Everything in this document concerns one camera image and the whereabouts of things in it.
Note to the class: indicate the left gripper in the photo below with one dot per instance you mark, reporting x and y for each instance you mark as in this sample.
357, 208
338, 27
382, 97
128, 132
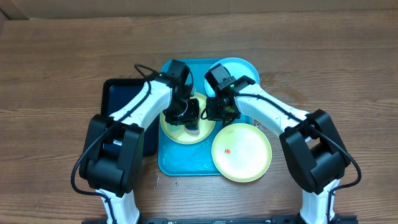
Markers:
191, 119

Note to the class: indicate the black plastic tray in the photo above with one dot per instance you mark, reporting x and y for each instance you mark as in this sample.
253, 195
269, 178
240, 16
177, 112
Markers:
116, 94

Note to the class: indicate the teal plastic tray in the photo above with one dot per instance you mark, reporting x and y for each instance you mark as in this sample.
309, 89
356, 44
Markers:
177, 159

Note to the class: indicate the green plate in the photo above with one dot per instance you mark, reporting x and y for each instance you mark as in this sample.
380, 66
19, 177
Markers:
179, 134
241, 152

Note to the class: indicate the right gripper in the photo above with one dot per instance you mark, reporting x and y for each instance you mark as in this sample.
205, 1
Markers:
216, 115

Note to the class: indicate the light blue plate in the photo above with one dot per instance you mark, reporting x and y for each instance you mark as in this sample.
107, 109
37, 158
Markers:
237, 67

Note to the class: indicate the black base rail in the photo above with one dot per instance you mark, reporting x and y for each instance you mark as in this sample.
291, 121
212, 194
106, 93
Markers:
276, 219

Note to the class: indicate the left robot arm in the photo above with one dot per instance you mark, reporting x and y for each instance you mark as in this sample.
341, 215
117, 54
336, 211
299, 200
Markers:
110, 163

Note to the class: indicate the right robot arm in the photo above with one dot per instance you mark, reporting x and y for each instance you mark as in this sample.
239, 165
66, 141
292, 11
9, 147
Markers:
314, 151

